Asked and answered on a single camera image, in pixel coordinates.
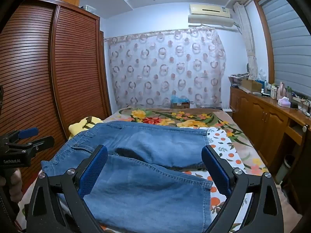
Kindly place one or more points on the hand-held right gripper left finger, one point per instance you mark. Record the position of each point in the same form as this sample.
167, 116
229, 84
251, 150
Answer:
93, 170

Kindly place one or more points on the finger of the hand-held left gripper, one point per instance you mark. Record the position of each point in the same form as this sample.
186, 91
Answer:
41, 142
28, 133

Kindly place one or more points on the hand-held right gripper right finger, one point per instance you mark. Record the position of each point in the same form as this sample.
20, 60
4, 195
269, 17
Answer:
217, 172

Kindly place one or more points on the blue denim pants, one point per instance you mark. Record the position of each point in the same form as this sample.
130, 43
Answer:
145, 187

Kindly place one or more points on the person's left hand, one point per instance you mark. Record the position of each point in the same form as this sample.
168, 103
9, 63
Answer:
15, 184

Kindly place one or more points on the orange print bedsheet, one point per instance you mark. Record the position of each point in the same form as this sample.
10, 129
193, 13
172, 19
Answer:
226, 150

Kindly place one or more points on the yellow pillow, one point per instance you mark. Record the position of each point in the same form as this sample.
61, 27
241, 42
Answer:
77, 127

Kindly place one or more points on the grey trash bin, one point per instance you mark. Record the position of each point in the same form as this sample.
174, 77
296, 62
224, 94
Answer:
284, 170

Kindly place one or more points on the wooden sideboard cabinet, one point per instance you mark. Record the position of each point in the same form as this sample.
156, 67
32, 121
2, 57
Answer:
257, 116

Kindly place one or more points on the small printed cardboard box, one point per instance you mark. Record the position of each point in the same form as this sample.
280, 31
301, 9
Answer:
181, 105

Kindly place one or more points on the wooden louvered wardrobe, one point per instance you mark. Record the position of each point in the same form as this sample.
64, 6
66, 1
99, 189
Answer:
73, 65

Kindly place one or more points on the floral blanket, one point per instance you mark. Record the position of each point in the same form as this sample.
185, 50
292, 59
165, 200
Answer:
155, 116

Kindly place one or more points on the blue plastic bag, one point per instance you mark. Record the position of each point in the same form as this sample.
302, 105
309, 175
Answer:
179, 98

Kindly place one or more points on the open cardboard box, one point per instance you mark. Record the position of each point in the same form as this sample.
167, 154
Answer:
252, 86

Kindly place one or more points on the pink tissue box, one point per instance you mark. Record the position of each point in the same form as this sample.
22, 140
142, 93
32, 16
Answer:
283, 102

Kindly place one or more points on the white bottle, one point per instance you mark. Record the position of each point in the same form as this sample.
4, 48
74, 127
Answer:
274, 92

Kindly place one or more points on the green bottle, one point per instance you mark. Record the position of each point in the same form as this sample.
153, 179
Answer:
289, 92

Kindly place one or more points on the circle print sheer curtain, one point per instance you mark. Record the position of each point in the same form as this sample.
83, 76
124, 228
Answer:
165, 70

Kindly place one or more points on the beige window curtain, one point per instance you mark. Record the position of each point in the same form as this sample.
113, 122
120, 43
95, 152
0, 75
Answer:
249, 43

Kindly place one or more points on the white storage box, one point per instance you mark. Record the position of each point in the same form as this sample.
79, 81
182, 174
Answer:
88, 8

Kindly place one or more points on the grey window blind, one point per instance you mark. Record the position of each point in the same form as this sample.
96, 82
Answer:
289, 43

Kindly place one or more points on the white air conditioner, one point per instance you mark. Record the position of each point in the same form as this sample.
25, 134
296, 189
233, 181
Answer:
209, 12

